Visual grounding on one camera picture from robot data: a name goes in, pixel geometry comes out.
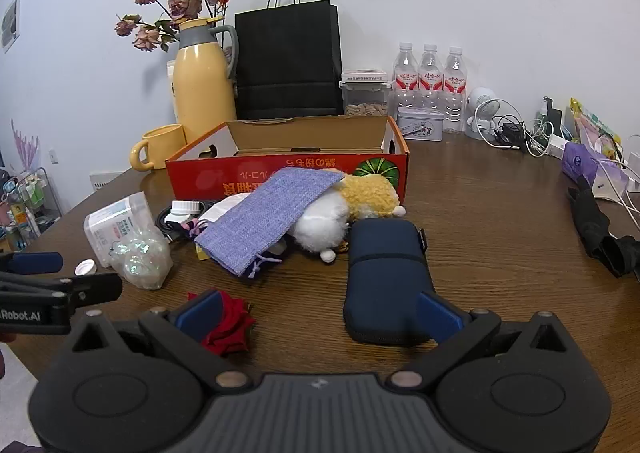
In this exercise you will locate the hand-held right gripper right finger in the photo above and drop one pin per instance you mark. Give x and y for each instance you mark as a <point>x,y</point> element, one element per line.
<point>440,318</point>

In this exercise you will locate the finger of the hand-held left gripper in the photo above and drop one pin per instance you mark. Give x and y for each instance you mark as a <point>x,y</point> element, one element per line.
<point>35,262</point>
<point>95,289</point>

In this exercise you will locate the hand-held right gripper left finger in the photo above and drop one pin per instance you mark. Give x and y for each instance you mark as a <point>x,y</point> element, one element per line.
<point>200,315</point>

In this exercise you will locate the iridescent plastic bag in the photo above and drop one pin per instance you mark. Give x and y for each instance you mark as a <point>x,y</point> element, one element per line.
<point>142,258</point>

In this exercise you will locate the clear plastic swab box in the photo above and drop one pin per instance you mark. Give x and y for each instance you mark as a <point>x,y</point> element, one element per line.
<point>107,228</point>

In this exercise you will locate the navy zip case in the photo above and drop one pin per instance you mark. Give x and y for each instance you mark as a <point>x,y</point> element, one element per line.
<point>385,273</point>

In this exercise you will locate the white pill bottle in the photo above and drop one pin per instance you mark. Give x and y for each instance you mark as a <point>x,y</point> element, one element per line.
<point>186,210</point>

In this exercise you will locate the purple linen pouch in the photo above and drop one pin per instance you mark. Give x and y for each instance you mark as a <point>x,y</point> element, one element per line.
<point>260,218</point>

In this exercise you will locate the yellow and white plush toy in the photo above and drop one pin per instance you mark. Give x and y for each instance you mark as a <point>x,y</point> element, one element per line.
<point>365,195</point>

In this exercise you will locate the red cardboard box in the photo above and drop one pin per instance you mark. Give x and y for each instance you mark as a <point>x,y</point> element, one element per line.
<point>310,135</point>

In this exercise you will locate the red fabric rose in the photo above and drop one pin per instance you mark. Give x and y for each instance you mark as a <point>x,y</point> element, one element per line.
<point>232,320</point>

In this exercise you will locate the metal storage rack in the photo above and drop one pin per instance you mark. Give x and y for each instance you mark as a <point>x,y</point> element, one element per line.
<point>27,208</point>

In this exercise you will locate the purple flower decoration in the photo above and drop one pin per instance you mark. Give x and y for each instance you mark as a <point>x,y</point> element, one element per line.
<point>24,145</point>

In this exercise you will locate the yellow mug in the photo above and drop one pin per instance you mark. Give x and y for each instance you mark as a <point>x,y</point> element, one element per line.
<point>162,145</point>

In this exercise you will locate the black folded umbrella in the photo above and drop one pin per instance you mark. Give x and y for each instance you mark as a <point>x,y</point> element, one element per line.
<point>592,220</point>

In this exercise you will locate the printed tin box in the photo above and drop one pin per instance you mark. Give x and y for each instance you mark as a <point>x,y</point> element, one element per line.
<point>420,125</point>

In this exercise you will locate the black power adapter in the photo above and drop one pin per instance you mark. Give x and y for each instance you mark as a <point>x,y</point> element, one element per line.
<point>512,133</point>

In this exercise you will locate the white charger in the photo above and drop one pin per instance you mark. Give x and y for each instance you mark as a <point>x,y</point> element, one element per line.
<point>556,145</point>

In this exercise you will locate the purple tissue pack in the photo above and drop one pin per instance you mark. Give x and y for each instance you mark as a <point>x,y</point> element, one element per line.
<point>585,160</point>

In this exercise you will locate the white desk fan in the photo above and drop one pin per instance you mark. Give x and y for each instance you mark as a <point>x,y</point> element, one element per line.
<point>481,105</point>

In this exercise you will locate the yellow thermos jug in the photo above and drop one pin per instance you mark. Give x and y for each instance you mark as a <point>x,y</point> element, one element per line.
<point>202,83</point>

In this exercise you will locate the dark small bottle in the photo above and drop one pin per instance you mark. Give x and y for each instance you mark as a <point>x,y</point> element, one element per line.
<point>551,113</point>

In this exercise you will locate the clear water bottle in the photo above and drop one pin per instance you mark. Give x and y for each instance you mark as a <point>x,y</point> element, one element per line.
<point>455,83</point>
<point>405,73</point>
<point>431,73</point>

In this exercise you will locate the clear food container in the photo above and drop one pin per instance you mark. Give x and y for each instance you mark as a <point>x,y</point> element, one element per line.
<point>365,93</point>

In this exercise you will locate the colourful snack packet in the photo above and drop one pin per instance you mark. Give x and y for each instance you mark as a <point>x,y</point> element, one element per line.
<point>592,125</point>

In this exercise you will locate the black paper bag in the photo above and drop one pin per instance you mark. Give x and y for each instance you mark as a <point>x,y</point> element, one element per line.
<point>287,63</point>

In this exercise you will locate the wall socket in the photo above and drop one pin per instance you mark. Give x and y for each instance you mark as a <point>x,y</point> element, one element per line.
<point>53,156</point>

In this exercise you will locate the wall picture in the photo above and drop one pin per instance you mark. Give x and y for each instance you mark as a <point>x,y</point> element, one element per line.
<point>10,23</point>

